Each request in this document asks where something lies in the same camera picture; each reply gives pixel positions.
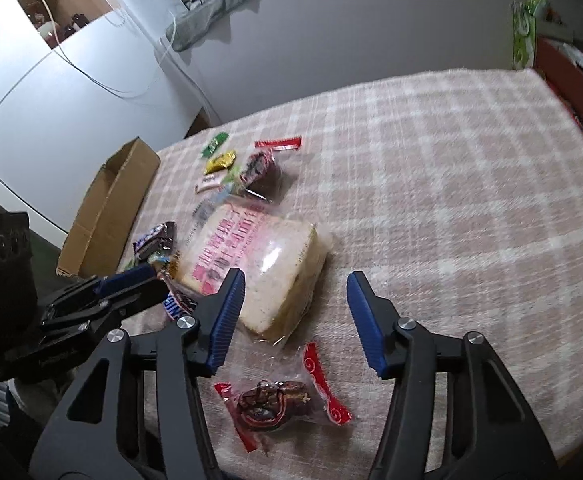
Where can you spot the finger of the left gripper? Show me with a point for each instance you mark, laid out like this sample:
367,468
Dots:
111,304
116,279

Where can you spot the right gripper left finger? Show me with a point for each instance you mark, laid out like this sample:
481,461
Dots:
134,410

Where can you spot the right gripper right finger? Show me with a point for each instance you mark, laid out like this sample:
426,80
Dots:
491,431

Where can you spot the brown Snickers bar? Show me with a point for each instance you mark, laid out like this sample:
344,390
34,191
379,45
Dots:
180,301

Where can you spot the red-ended dates snack packet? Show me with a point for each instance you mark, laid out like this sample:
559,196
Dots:
300,392

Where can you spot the packaged sliced bread loaf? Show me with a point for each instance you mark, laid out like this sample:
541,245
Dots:
281,258

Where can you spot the red-topped dark snack packet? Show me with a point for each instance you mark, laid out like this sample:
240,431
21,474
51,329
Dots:
270,170

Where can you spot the brown cardboard box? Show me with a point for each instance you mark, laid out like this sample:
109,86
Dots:
100,230

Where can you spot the blue-label Snickers bar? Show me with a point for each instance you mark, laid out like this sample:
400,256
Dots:
159,239

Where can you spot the pink candy wrapper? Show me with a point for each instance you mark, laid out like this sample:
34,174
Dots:
210,181

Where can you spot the green blue jelly cup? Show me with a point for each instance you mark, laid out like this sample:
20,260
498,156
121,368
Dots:
232,184

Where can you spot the yellow candy wrapper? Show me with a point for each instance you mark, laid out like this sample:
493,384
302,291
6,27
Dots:
220,162

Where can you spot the green candy wrapper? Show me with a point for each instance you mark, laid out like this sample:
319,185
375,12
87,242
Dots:
214,144

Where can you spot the pink plaid tablecloth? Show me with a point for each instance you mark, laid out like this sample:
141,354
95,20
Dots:
460,195

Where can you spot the grey cloth on sill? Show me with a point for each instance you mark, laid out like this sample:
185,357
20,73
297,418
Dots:
192,25

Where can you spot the red box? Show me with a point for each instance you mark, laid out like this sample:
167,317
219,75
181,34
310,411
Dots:
563,75

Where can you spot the green tissue pack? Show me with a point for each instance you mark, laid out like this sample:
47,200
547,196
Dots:
526,15

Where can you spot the left tracking camera box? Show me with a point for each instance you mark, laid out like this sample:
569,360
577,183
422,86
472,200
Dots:
18,297

